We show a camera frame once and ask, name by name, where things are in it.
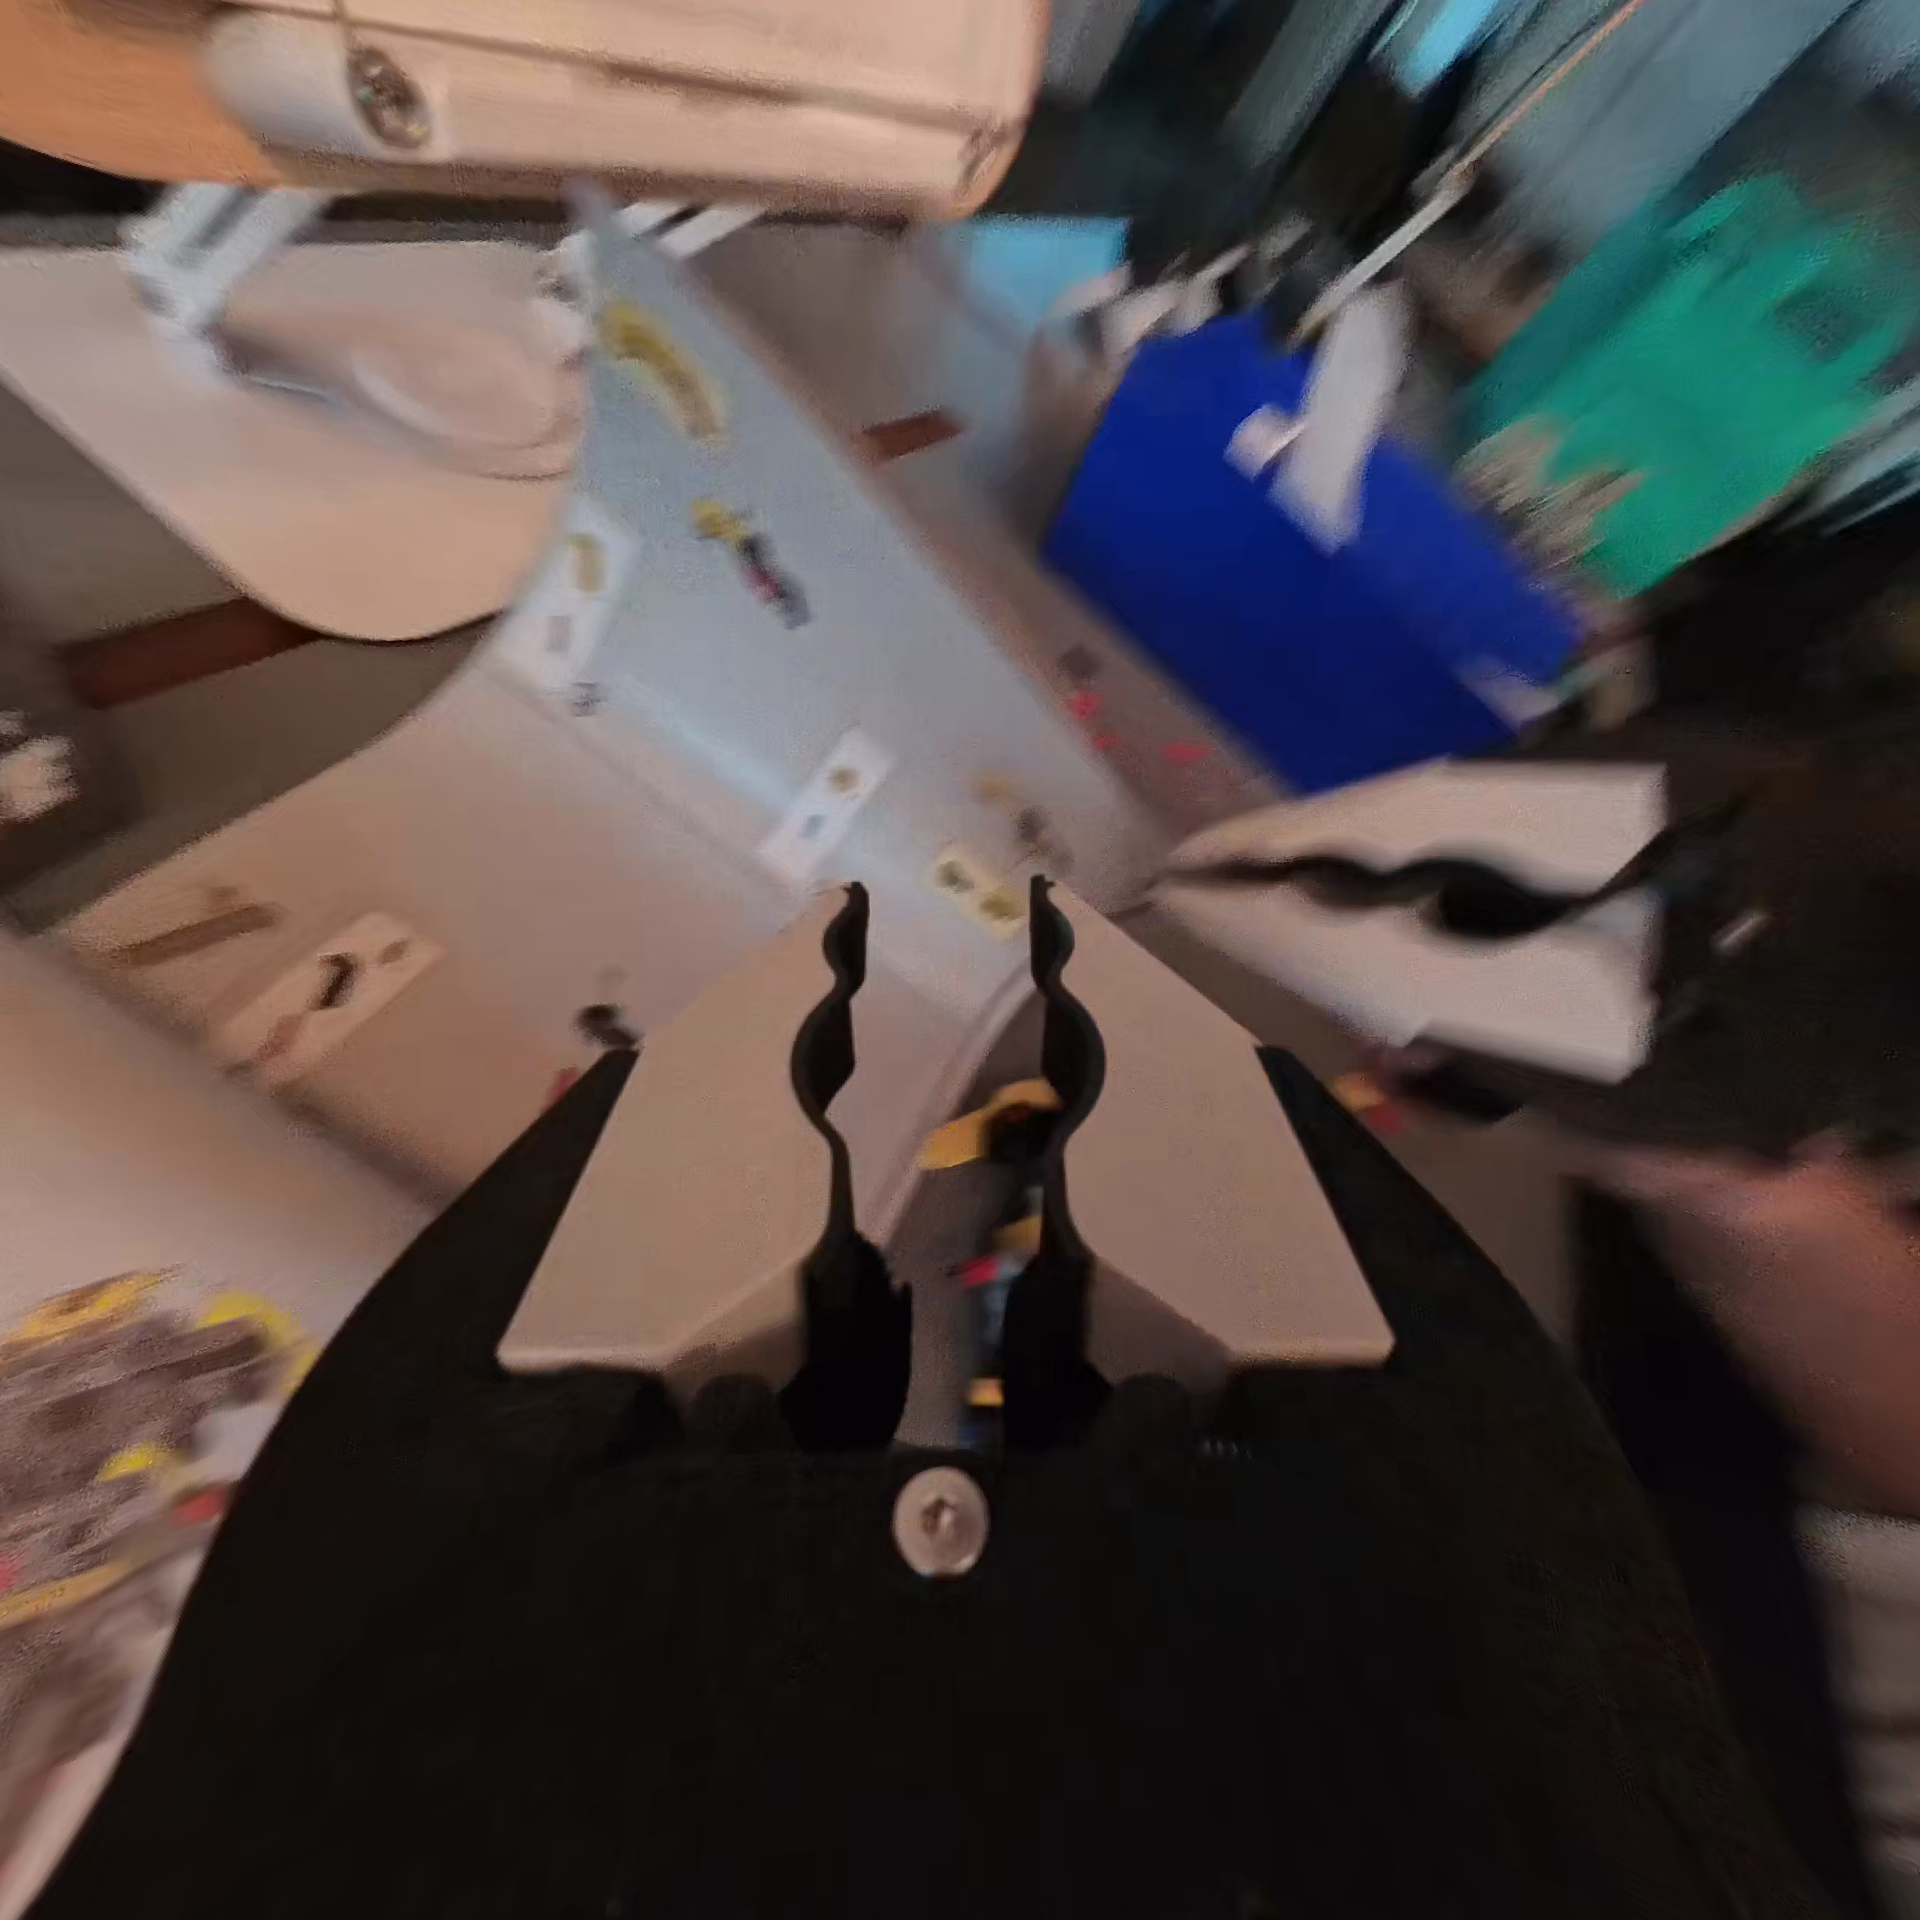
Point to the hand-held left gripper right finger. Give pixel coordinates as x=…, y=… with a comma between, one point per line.
x=1231, y=1201

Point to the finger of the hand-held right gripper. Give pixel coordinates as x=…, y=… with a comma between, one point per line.
x=1471, y=819
x=1471, y=991

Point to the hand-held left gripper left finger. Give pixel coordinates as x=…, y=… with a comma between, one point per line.
x=674, y=1201

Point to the lego car model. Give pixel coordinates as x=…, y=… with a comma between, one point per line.
x=974, y=1133

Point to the pile of red blue pins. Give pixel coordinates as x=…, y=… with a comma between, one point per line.
x=1085, y=702

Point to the lego instruction booklet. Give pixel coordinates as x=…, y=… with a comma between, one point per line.
x=826, y=630

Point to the person's right hand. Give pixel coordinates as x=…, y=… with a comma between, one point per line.
x=1799, y=1307

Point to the blue plastic bin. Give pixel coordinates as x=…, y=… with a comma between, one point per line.
x=1277, y=630

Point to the teal felt bag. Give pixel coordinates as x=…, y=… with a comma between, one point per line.
x=1681, y=375

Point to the white stand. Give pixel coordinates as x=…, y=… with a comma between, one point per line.
x=345, y=452

